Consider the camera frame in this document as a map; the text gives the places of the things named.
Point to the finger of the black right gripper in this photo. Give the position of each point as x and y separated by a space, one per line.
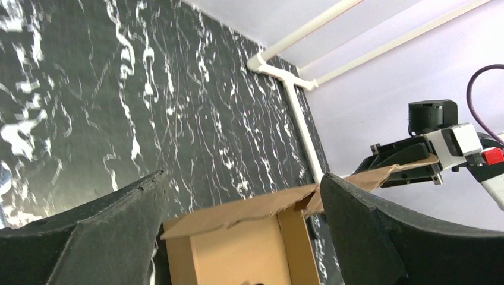
408 161

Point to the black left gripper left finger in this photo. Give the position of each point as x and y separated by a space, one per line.
109 240

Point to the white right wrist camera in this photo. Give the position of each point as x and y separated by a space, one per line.
467 147

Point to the white PVC pipe frame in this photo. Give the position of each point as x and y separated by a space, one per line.
367 103

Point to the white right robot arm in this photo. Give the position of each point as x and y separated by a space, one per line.
437 142

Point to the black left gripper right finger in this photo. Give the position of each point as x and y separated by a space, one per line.
380 242

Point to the brown cardboard box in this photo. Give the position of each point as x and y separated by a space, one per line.
259 240

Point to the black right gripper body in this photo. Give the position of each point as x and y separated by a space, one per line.
431 115

